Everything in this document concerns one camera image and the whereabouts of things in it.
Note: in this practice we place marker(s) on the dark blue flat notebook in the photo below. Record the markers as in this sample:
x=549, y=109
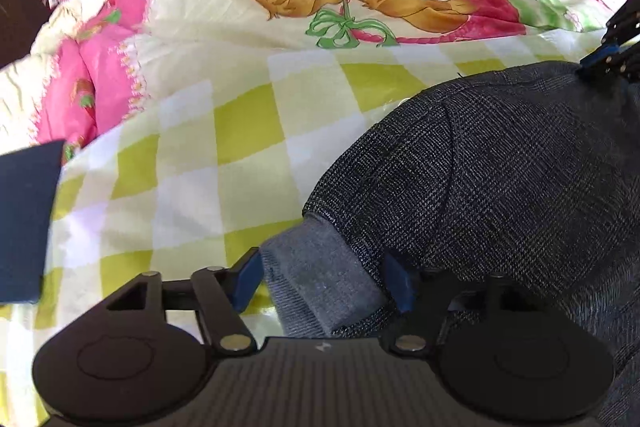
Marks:
x=28, y=179

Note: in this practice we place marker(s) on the colourful cartoon bed quilt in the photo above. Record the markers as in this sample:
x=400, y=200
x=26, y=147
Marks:
x=194, y=129

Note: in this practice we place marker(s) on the dark wooden headboard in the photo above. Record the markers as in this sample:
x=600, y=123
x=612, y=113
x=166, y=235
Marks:
x=20, y=21

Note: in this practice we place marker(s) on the dark grey pants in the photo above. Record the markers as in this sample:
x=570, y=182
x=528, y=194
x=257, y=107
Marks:
x=528, y=172

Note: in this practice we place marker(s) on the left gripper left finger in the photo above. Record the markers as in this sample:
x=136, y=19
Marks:
x=222, y=295

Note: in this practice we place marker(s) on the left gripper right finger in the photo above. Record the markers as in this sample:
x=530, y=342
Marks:
x=422, y=299

